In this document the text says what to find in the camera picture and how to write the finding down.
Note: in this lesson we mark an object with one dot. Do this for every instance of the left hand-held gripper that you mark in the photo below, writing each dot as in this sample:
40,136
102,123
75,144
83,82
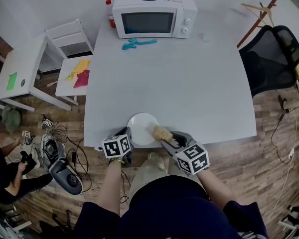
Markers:
115,147

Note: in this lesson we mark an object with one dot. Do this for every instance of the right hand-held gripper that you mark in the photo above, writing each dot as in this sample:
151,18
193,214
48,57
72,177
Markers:
193,159

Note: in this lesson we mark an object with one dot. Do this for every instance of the white plate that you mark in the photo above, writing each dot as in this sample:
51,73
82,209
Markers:
140,128

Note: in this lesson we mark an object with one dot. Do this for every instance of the tan scrubbing sponge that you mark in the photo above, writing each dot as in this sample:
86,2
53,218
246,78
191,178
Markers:
162,133

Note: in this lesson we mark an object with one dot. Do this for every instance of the person's right forearm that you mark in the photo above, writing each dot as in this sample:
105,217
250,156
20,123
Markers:
216,190

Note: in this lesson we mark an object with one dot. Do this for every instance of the person's left forearm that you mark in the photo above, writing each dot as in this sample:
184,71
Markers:
110,188

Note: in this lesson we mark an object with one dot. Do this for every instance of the beige shoe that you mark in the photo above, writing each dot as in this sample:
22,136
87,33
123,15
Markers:
155,159

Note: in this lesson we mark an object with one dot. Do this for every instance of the beige trousers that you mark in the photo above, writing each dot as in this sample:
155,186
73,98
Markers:
149,178

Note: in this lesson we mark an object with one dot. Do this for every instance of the black power adapter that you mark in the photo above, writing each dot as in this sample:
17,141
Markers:
73,157

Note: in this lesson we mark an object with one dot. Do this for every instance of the magenta cloth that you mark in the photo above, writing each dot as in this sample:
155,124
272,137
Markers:
82,80

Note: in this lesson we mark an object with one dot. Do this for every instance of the open grey equipment case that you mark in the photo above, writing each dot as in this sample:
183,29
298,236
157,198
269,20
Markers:
62,165

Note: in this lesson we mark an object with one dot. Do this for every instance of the navy shirt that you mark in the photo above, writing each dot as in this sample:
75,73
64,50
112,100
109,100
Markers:
169,213

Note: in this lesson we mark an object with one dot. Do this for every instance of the white stool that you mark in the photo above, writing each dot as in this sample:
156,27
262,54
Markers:
67,88

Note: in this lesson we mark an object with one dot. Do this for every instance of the teal plastic toy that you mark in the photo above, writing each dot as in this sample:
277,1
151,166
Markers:
137,43

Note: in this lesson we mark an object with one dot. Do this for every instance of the white wooden chair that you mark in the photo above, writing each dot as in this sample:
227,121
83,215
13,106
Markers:
69,36

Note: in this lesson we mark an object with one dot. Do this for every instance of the round tape roll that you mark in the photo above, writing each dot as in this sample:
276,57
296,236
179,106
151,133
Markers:
23,82

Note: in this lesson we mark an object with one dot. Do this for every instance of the white power strip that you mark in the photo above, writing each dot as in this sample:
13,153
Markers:
291,153

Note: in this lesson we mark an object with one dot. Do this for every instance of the green bag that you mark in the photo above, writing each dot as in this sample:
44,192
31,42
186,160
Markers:
12,118

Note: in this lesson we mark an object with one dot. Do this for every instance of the red-capped plastic bottle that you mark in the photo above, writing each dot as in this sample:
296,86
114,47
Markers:
111,16

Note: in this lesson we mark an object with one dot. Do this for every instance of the white microwave oven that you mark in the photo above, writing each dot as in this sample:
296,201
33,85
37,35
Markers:
152,19

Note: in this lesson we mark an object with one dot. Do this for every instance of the small white table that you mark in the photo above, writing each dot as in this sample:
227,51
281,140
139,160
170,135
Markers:
27,66

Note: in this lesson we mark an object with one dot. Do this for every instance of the black mesh office chair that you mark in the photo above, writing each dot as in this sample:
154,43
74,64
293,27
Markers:
271,63

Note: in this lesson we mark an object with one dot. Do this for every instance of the green card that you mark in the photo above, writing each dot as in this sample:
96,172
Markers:
11,81

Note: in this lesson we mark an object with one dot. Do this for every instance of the wooden coat rack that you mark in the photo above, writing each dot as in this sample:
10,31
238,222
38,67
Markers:
262,16

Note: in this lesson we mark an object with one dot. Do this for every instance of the wooden clothes hanger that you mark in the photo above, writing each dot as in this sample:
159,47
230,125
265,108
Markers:
260,10

